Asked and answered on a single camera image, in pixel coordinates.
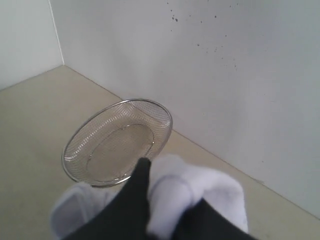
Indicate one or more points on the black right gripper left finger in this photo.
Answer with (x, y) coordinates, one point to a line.
(126, 216)

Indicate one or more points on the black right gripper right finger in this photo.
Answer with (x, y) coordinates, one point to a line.
(202, 222)

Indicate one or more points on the white t-shirt red print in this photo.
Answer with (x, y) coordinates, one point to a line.
(174, 187)

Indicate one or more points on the metal wire mesh basket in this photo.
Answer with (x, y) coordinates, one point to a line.
(104, 150)

